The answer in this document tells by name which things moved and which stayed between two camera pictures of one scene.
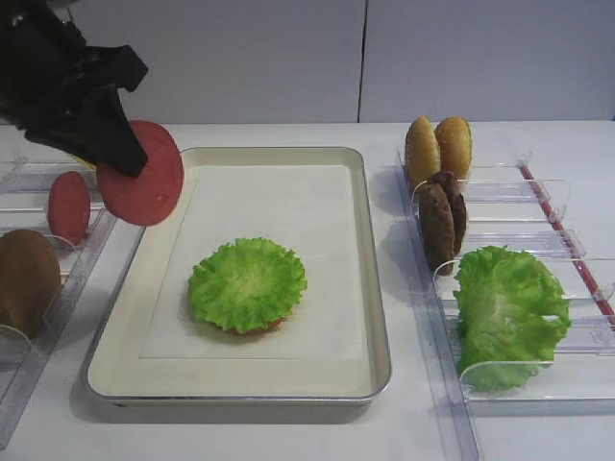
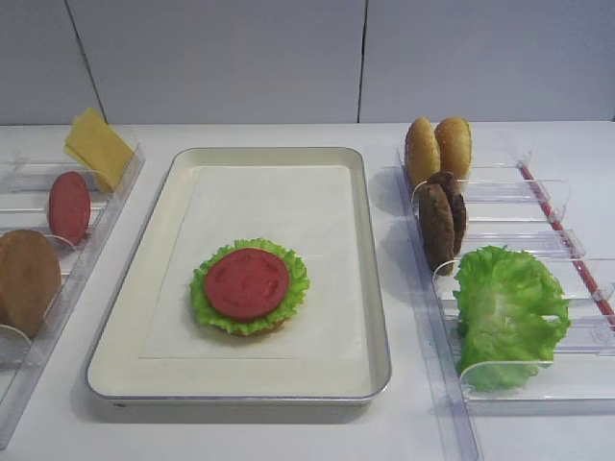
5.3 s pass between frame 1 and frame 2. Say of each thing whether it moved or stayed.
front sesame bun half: stayed
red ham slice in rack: stayed
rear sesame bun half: stayed
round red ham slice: moved
